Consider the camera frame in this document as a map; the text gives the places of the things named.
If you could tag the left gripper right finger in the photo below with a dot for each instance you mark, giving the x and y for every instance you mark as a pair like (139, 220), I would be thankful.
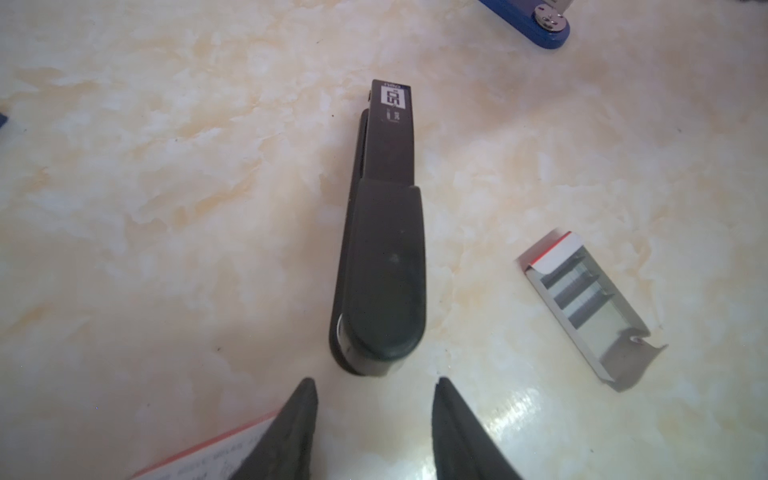
(462, 448)

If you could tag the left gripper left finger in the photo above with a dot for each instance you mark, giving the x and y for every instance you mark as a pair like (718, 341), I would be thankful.
(284, 451)

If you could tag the red white staple box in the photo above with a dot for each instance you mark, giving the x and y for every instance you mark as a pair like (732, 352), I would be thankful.
(216, 458)

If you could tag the silver staple tray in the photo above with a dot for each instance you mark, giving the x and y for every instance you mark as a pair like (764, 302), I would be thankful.
(607, 331)

